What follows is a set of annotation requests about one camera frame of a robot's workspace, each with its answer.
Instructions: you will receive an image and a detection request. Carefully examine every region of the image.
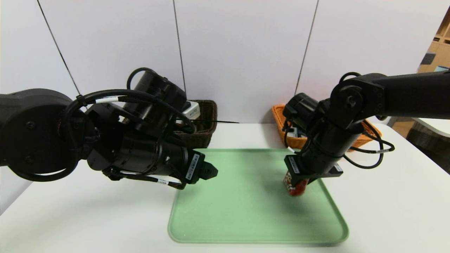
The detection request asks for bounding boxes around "white side table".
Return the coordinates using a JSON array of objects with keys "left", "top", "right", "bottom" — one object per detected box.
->
[{"left": 413, "top": 118, "right": 450, "bottom": 138}]

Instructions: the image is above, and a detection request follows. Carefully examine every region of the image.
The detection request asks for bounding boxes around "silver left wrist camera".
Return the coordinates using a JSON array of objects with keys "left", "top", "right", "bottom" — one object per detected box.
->
[{"left": 178, "top": 101, "right": 201, "bottom": 120}]

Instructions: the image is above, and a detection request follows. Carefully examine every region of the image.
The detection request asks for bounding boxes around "wooden shelf unit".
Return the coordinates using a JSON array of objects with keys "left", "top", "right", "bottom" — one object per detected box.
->
[{"left": 417, "top": 7, "right": 450, "bottom": 74}]

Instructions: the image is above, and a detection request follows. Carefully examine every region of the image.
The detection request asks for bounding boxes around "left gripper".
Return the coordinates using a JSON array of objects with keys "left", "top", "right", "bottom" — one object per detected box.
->
[{"left": 156, "top": 140, "right": 218, "bottom": 184}]

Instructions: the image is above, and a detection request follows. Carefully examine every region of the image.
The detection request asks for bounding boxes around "dark brown wicker basket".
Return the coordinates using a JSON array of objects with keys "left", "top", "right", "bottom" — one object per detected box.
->
[{"left": 176, "top": 100, "right": 218, "bottom": 149}]

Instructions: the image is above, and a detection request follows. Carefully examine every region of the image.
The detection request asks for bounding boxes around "dark woven bin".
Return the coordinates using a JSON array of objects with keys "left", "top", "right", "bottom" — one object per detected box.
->
[{"left": 406, "top": 123, "right": 450, "bottom": 175}]

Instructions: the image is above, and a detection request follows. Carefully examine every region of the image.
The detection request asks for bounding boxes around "light green plastic tray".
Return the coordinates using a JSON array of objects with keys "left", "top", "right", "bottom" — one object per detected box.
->
[{"left": 168, "top": 148, "right": 349, "bottom": 244}]

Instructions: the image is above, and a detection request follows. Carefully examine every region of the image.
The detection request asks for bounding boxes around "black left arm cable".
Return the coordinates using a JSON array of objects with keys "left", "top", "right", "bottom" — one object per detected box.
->
[{"left": 14, "top": 67, "right": 197, "bottom": 190}]

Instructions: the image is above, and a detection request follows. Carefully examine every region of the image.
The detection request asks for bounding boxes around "orange wicker basket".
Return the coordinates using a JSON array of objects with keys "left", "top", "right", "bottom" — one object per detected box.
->
[{"left": 271, "top": 104, "right": 383, "bottom": 150}]

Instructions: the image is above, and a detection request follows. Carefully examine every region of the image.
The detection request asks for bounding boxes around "red drink carton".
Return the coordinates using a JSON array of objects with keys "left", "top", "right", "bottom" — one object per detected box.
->
[{"left": 283, "top": 170, "right": 310, "bottom": 196}]

